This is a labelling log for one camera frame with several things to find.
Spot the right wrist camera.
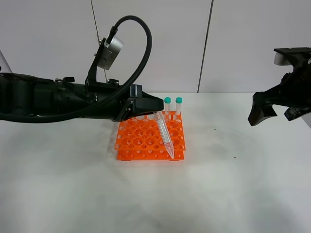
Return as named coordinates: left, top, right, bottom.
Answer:
left=274, top=52, right=292, bottom=66

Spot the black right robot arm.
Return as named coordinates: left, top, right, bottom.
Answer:
left=248, top=47, right=311, bottom=126

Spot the rack tube back far-right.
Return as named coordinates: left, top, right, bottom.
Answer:
left=175, top=97, right=183, bottom=116

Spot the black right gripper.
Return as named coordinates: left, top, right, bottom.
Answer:
left=248, top=47, right=311, bottom=126

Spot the teal-capped test tube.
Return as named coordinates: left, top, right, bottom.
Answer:
left=153, top=112, right=175, bottom=159

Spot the thick black left cable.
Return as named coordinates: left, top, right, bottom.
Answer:
left=0, top=16, right=153, bottom=124

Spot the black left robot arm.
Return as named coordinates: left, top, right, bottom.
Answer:
left=0, top=54, right=164, bottom=123

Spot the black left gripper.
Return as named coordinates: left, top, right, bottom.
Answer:
left=84, top=58, right=164, bottom=121

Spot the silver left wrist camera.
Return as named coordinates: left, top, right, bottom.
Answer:
left=97, top=36, right=123, bottom=70

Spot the orange test tube rack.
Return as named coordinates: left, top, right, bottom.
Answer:
left=114, top=111, right=186, bottom=161

